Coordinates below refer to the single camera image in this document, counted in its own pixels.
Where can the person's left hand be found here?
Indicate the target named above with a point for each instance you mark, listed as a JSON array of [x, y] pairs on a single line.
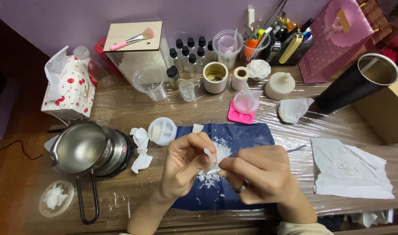
[[179, 163]]

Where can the person's right hand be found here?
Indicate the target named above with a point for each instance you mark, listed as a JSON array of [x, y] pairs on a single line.
[[267, 173]]

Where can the person's right fingers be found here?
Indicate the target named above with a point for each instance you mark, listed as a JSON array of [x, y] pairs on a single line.
[[238, 166]]

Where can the small metal spatula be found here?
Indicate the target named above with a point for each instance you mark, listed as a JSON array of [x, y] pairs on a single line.
[[213, 171]]

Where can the curved white wax piece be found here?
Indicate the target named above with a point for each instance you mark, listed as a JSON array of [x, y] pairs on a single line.
[[210, 158]]

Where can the pile of white wax flakes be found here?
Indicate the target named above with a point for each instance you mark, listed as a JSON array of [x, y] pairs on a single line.
[[223, 150]]

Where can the dark blue cloth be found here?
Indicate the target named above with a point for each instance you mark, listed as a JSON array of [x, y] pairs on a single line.
[[248, 137]]

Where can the hot pink square coaster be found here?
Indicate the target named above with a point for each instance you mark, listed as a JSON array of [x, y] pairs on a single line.
[[238, 117]]

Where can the flat white wax chip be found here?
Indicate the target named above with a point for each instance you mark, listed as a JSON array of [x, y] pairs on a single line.
[[197, 128]]

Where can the pink silicone pouring cup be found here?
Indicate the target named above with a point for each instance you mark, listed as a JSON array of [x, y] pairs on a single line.
[[246, 101]]

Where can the wide crumpled white tissue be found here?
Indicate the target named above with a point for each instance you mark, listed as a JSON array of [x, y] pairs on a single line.
[[293, 109]]

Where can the white round plastic mould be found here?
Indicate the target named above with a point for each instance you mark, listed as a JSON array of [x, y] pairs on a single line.
[[162, 131]]

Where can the small white cylinder jar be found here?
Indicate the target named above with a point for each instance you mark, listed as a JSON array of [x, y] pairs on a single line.
[[239, 80]]

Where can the white ceramic candle jar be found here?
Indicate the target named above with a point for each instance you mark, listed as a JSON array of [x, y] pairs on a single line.
[[215, 80]]

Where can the white round lidded candle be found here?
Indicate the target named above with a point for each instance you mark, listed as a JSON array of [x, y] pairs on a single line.
[[279, 86]]

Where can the small clear glass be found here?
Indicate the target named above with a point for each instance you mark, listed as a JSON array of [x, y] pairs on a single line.
[[187, 91]]

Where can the white rose candle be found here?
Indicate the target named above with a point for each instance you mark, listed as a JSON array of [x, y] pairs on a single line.
[[258, 69]]

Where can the long crumpled white tissue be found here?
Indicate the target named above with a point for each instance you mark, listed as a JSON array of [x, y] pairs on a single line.
[[140, 143]]

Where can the single clear glass bottle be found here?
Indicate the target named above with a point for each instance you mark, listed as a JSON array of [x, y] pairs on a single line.
[[173, 76]]

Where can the flat white paper towel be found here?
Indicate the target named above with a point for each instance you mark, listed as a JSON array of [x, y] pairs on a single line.
[[349, 169]]

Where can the clear cup with pink lid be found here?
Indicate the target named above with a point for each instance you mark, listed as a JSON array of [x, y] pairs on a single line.
[[227, 47]]

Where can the small electric hot plate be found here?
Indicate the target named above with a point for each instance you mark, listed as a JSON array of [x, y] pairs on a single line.
[[119, 153]]

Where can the group of black-capped bottles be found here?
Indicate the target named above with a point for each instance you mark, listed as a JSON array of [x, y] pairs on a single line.
[[192, 55]]

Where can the clear plastic measuring cup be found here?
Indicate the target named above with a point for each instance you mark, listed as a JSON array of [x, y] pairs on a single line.
[[150, 83]]

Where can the clear cup with tools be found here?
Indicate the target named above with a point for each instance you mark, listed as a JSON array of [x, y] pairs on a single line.
[[254, 45]]

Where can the black holder with pens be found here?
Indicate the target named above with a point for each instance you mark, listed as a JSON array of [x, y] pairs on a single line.
[[292, 45]]

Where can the black steel tumbler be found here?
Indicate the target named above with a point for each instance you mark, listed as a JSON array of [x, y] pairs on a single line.
[[345, 85]]

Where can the white tissue under table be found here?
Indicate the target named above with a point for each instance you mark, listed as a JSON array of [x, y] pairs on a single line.
[[372, 218]]

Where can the white comb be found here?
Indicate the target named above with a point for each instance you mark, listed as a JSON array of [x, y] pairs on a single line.
[[250, 15]]

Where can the pink gift bag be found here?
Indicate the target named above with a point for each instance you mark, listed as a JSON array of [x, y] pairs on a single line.
[[332, 45]]

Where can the brown cardboard box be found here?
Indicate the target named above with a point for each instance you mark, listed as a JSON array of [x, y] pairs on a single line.
[[385, 111]]

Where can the wooden top clear box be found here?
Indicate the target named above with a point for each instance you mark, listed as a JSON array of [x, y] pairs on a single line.
[[133, 49]]

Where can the steel melting pot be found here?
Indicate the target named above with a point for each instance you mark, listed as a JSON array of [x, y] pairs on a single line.
[[78, 147]]

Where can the pink makeup brush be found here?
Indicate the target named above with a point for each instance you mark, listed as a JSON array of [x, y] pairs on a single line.
[[130, 40]]

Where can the clear plastic jar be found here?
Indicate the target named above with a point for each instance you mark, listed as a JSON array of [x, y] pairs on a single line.
[[99, 71]]

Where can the red box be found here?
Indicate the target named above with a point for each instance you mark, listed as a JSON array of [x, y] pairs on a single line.
[[101, 52]]

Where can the clear round lid with tissue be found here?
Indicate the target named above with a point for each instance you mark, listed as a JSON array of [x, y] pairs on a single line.
[[56, 198]]

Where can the cherry print tissue pack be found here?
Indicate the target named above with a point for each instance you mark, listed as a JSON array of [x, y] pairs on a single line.
[[70, 88]]

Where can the brown woven bag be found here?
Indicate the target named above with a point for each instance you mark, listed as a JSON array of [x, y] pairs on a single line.
[[378, 19]]

